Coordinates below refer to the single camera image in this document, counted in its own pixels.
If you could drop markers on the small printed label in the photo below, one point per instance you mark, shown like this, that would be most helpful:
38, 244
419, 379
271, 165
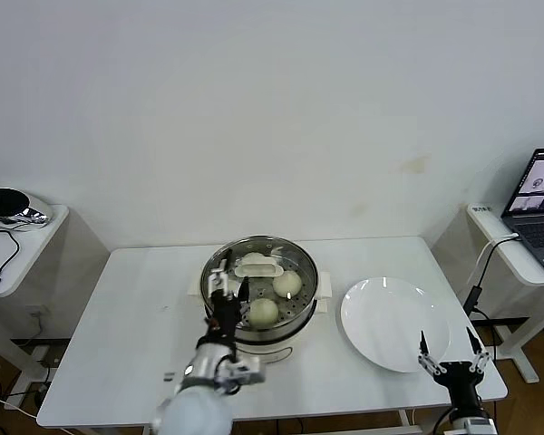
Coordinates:
480, 209

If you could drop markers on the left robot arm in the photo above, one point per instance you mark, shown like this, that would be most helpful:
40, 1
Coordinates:
195, 403

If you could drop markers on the steel steamer pot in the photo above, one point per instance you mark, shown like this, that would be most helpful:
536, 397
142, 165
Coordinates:
276, 354

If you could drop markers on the round glass pot lid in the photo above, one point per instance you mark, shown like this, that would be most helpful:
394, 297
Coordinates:
258, 270

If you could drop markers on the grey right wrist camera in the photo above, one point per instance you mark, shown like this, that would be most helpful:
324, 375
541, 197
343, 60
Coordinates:
478, 427

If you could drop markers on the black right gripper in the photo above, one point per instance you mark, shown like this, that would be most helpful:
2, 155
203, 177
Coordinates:
460, 378

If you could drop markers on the chrome and black headset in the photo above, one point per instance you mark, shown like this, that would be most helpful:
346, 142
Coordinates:
4, 201

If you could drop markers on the grey open laptop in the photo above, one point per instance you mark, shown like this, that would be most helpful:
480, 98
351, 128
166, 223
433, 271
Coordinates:
535, 231

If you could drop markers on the white side table with label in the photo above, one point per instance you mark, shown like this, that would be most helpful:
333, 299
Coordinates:
487, 224

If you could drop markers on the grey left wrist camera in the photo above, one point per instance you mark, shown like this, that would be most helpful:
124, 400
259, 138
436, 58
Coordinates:
245, 369

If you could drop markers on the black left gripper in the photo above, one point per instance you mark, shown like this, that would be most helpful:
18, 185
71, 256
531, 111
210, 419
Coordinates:
224, 317

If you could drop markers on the white wall socket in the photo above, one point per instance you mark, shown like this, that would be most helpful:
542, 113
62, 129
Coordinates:
37, 311

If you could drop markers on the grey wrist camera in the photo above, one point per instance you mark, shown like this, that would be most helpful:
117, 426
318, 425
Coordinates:
478, 427
245, 369

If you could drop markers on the white round plate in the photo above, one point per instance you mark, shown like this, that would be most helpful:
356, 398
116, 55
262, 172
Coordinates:
394, 326

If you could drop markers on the stainless steel steamer basket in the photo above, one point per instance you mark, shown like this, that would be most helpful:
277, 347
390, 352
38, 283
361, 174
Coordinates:
301, 319

